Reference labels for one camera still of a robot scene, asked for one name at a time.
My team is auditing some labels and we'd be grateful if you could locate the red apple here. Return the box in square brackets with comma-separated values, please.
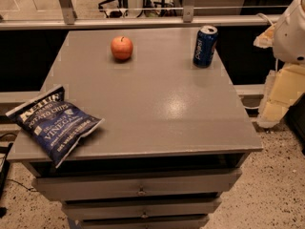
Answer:
[111, 36, 133, 60]

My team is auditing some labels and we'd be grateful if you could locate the metal railing beam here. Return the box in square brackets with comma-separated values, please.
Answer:
[0, 14, 280, 31]

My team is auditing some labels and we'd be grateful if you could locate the black cable on floor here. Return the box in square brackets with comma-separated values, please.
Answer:
[0, 132, 39, 193]

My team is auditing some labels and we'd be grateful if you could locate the bottom grey drawer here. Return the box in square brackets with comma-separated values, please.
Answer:
[81, 215, 209, 229]

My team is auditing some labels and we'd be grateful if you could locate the blue kettle chips bag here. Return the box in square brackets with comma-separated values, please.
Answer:
[6, 85, 103, 168]

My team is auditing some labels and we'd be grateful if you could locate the middle grey drawer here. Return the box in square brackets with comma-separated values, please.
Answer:
[62, 198, 221, 220]

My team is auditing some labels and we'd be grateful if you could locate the white cable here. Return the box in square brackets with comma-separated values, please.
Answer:
[255, 12, 275, 27]

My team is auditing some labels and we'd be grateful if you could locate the top grey drawer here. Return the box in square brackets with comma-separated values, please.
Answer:
[32, 169, 242, 201]

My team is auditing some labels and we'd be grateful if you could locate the grey drawer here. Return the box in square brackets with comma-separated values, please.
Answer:
[32, 169, 242, 201]
[62, 198, 221, 220]
[81, 215, 209, 229]

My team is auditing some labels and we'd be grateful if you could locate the blue pepsi can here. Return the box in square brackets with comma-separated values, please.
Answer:
[193, 25, 218, 68]

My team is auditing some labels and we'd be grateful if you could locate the grey drawer cabinet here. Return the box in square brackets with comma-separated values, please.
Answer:
[6, 27, 264, 229]

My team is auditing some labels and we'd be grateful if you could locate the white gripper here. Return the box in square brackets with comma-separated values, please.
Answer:
[254, 0, 305, 128]

